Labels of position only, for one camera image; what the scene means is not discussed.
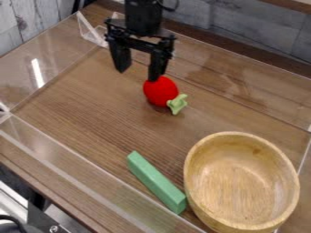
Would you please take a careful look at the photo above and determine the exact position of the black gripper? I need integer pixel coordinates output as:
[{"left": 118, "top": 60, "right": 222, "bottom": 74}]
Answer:
[{"left": 105, "top": 0, "right": 178, "bottom": 82}]

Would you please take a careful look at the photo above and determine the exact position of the red plush fruit green stem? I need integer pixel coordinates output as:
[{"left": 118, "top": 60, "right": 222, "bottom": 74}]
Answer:
[{"left": 142, "top": 76, "right": 187, "bottom": 116}]

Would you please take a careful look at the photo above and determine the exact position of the green rectangular block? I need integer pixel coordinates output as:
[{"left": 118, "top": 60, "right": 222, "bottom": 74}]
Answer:
[{"left": 127, "top": 151, "right": 187, "bottom": 214}]

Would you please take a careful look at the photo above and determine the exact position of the wooden bowl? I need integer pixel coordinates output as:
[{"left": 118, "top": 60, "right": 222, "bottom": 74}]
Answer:
[{"left": 183, "top": 131, "right": 301, "bottom": 233}]

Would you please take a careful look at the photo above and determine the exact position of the clear acrylic triangle bracket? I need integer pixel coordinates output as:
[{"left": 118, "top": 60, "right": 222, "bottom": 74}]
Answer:
[{"left": 77, "top": 11, "right": 109, "bottom": 48}]

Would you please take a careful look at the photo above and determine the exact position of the clear acrylic enclosure wall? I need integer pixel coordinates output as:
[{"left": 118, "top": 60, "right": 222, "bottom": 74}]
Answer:
[{"left": 0, "top": 17, "right": 311, "bottom": 233}]

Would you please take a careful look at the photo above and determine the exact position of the black metal frame bracket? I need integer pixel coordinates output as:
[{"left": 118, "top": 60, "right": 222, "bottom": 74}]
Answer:
[{"left": 27, "top": 193, "right": 81, "bottom": 233}]

